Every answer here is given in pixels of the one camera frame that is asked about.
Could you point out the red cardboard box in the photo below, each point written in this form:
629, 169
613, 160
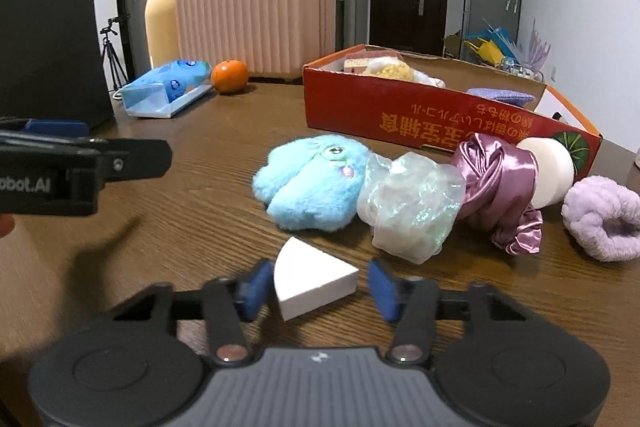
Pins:
360, 102

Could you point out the purple knitted pouch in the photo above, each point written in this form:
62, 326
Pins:
500, 95

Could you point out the lavender feathery decoration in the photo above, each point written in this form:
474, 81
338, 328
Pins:
537, 47

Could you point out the brown cardboard box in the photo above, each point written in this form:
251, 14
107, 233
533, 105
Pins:
454, 44

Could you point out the blue tissue pack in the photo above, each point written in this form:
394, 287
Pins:
165, 87

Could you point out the pink ribbed suitcase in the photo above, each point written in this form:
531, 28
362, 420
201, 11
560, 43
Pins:
250, 17

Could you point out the white wedge sponge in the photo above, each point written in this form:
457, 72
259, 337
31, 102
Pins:
310, 279

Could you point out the lavender fluffy headband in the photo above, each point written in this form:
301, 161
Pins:
595, 207

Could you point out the pile of blue yellow bags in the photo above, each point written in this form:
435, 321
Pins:
487, 49

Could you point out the black tripod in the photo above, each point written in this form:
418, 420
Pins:
111, 52

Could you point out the purple satin scrunchie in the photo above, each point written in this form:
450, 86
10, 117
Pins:
492, 177

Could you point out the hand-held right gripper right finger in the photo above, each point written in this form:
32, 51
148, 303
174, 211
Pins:
384, 292

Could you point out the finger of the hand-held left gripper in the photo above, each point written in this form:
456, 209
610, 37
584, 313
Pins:
55, 127
140, 159

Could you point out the cream thermos jug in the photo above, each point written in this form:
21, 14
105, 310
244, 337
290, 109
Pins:
162, 17

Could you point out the blue plush toy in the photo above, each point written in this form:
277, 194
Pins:
310, 187

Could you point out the person's left hand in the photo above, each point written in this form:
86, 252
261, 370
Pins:
5, 226

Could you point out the white round sponge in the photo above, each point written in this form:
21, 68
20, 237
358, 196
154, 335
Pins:
552, 172

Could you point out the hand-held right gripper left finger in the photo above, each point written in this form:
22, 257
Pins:
257, 289

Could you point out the storage cart with bottles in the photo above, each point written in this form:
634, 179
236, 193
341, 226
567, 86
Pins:
522, 69

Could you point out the yellow plush toy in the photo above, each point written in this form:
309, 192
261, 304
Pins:
390, 69

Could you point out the black paper bag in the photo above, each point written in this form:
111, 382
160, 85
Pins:
50, 42

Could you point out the orange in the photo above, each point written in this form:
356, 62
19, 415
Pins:
230, 77

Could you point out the brown sponge block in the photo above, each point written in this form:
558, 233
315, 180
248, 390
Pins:
360, 61

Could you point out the iridescent sheer scrunchie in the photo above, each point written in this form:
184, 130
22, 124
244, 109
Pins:
410, 207

